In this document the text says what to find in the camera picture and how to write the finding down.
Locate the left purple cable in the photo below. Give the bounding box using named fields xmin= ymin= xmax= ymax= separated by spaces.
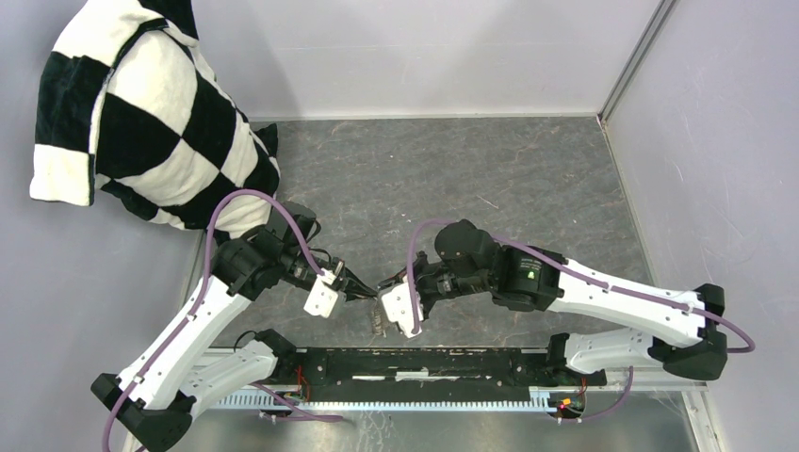
xmin=101 ymin=188 xmax=348 ymax=452

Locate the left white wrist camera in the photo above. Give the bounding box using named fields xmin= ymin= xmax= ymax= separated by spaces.
xmin=303 ymin=261 xmax=346 ymax=318

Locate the black white checkered cloth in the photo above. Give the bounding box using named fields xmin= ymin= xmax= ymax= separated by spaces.
xmin=28 ymin=1 xmax=280 ymax=240

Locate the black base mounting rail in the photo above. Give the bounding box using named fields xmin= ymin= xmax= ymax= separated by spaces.
xmin=260 ymin=347 xmax=608 ymax=402

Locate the metal key holder red handle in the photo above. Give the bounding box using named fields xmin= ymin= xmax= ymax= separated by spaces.
xmin=370 ymin=289 xmax=387 ymax=337

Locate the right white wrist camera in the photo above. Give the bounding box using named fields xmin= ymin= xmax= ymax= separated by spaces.
xmin=378 ymin=276 xmax=423 ymax=338

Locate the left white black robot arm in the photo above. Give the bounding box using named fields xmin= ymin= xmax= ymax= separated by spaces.
xmin=90 ymin=199 xmax=377 ymax=451

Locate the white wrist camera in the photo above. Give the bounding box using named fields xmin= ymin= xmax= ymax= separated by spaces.
xmin=303 ymin=261 xmax=346 ymax=318
xmin=378 ymin=276 xmax=423 ymax=338

